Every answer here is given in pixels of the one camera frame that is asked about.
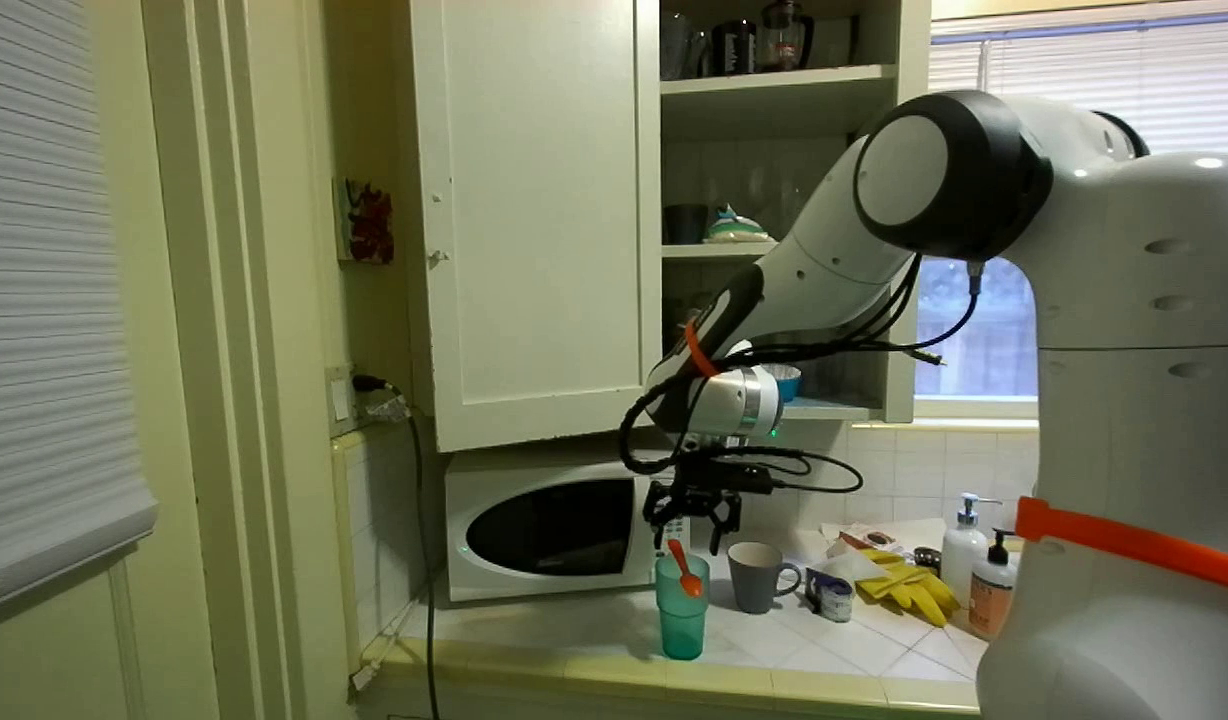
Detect white window blind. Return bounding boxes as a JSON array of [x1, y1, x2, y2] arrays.
[[0, 0, 162, 625]]

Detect cream wall cabinet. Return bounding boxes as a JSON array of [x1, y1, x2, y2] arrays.
[[644, 0, 938, 426]]

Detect yellow rubber gloves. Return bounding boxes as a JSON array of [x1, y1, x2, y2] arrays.
[[854, 552, 964, 631]]

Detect translucent green cup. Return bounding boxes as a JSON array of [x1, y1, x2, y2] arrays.
[[651, 548, 712, 664]]

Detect white microwave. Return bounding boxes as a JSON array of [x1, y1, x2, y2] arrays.
[[441, 442, 698, 606]]

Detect small blue cup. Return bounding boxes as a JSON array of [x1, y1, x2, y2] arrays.
[[770, 359, 807, 408]]

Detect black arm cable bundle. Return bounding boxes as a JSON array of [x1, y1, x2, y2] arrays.
[[617, 253, 989, 501]]

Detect wall outlet with plug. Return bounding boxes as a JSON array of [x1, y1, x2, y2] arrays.
[[330, 366, 416, 432]]

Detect teal and white cloth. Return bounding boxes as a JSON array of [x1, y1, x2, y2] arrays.
[[701, 200, 781, 248]]

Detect dark teapot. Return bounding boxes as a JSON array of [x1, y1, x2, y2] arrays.
[[749, 0, 820, 76]]

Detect cream cabinet door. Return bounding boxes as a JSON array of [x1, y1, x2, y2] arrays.
[[409, 0, 648, 456]]

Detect black power cord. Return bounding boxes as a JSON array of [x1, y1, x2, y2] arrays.
[[403, 402, 444, 720]]

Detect red wall decoration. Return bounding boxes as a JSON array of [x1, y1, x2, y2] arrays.
[[340, 175, 395, 268]]

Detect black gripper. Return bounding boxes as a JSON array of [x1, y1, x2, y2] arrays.
[[642, 438, 752, 556]]

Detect orange strap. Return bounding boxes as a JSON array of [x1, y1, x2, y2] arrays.
[[677, 317, 724, 382], [1012, 492, 1228, 596]]

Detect soap dispenser with black pump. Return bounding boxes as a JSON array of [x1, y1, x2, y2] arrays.
[[970, 527, 1026, 638]]

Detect kitchen window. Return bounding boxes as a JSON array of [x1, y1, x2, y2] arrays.
[[910, 13, 1228, 411]]

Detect grey mug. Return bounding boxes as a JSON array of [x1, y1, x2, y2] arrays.
[[724, 534, 807, 615]]

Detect soap dispenser with silver pump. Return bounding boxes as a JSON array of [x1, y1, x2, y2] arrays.
[[939, 492, 995, 602]]

